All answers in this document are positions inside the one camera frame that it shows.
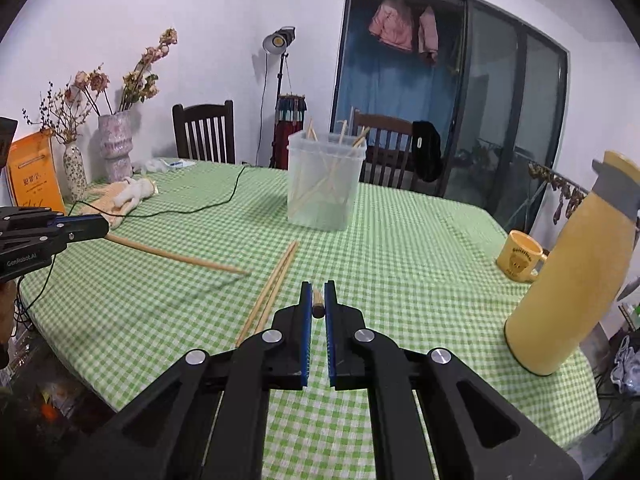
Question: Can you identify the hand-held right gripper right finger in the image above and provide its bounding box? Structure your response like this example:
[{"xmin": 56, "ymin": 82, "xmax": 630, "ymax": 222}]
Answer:
[{"xmin": 323, "ymin": 280, "xmax": 583, "ymax": 480}]

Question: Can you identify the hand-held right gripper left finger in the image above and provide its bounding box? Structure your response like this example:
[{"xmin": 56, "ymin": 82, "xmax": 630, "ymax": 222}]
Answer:
[{"xmin": 56, "ymin": 281, "xmax": 315, "ymax": 480}]

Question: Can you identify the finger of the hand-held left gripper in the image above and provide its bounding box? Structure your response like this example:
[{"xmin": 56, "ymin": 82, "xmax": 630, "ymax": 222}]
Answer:
[
  {"xmin": 0, "ymin": 228, "xmax": 109, "ymax": 261},
  {"xmin": 0, "ymin": 206, "xmax": 109, "ymax": 231}
]

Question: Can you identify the clear plastic container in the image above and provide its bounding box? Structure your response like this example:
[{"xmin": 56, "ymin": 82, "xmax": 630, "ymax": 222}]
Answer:
[{"xmin": 286, "ymin": 129, "xmax": 368, "ymax": 232}]

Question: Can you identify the bunch of wooden chopsticks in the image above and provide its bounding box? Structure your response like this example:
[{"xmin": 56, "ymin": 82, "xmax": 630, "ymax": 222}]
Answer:
[{"xmin": 291, "ymin": 117, "xmax": 372, "ymax": 222}]

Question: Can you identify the person's left hand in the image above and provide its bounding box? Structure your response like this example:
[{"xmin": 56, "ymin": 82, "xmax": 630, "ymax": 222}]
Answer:
[{"xmin": 0, "ymin": 280, "xmax": 20, "ymax": 342}]

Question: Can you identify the small plush doll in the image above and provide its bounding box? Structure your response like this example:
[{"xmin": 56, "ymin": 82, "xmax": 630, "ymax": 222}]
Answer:
[{"xmin": 77, "ymin": 180, "xmax": 161, "ymax": 231}]

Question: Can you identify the small patterned vase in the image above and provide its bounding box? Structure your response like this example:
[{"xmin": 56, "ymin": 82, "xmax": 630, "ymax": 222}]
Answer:
[{"xmin": 62, "ymin": 142, "xmax": 89, "ymax": 204}]

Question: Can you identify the white knit glove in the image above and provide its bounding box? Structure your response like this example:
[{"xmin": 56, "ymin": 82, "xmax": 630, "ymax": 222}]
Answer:
[{"xmin": 112, "ymin": 176, "xmax": 158, "ymax": 211}]

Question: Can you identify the orange book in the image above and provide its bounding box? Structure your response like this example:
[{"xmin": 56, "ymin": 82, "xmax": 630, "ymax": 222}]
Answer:
[{"xmin": 5, "ymin": 129, "xmax": 67, "ymax": 215}]

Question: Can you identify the lilac lumpy vase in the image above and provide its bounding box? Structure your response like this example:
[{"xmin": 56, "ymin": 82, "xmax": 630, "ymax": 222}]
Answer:
[{"xmin": 97, "ymin": 109, "xmax": 135, "ymax": 184}]

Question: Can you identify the white plastic bag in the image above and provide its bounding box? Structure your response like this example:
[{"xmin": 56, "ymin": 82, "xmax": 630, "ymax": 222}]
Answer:
[{"xmin": 142, "ymin": 156, "xmax": 198, "ymax": 175}]

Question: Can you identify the dried twig bunch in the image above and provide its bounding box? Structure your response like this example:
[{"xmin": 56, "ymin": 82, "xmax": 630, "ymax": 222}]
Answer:
[{"xmin": 21, "ymin": 85, "xmax": 95, "ymax": 146}]

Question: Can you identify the green checked tablecloth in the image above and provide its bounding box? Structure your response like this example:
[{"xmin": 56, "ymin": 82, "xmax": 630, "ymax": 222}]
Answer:
[{"xmin": 20, "ymin": 160, "xmax": 601, "ymax": 480}]

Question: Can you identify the dried flower bouquet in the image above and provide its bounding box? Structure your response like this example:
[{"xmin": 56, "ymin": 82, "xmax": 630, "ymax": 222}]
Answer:
[{"xmin": 74, "ymin": 27, "xmax": 179, "ymax": 117}]

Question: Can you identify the dark wooden chair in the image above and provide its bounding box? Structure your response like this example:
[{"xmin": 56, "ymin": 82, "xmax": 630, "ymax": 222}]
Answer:
[{"xmin": 171, "ymin": 100, "xmax": 236, "ymax": 165}]

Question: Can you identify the yellow mug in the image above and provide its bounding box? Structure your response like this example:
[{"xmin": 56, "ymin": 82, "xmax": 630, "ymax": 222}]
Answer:
[{"xmin": 496, "ymin": 230, "xmax": 549, "ymax": 283}]

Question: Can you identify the red blue drum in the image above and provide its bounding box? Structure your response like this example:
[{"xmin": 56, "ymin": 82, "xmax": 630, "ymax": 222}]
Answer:
[{"xmin": 271, "ymin": 92, "xmax": 307, "ymax": 170}]

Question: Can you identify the black garment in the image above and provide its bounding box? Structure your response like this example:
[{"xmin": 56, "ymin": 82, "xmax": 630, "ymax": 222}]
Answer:
[{"xmin": 411, "ymin": 120, "xmax": 443, "ymax": 184}]

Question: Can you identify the brown wooden chair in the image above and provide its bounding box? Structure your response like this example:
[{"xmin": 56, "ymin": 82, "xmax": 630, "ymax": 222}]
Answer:
[{"xmin": 351, "ymin": 112, "xmax": 417, "ymax": 190}]

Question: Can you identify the yellow thermos jug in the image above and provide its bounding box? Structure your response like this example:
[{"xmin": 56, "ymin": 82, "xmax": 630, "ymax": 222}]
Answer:
[{"xmin": 502, "ymin": 150, "xmax": 640, "ymax": 377}]

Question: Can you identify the studio light on stand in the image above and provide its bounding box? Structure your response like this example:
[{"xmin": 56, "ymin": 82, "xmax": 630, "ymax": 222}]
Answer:
[{"xmin": 257, "ymin": 26, "xmax": 297, "ymax": 168}]

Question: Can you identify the blue curtain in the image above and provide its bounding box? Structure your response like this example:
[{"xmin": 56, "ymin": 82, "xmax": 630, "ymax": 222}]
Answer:
[{"xmin": 345, "ymin": 50, "xmax": 453, "ymax": 126}]

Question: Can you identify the crumpled plastic bag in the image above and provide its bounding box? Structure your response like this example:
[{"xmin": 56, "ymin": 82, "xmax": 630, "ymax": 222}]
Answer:
[{"xmin": 610, "ymin": 334, "xmax": 640, "ymax": 396}]

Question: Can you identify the dark sliding glass door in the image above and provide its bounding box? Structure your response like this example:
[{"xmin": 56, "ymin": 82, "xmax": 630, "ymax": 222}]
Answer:
[{"xmin": 330, "ymin": 0, "xmax": 571, "ymax": 233}]

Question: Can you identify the pink hanging jacket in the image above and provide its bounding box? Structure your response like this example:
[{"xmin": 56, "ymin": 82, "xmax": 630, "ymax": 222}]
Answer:
[
  {"xmin": 418, "ymin": 5, "xmax": 440, "ymax": 65},
  {"xmin": 368, "ymin": 0, "xmax": 415, "ymax": 52}
]

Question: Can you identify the black cable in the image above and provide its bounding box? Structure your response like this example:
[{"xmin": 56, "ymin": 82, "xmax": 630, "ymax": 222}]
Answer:
[{"xmin": 15, "ymin": 162, "xmax": 248, "ymax": 331}]

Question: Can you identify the string of dried food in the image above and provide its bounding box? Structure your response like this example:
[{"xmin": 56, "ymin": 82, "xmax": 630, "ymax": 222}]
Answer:
[{"xmin": 529, "ymin": 162, "xmax": 587, "ymax": 227}]

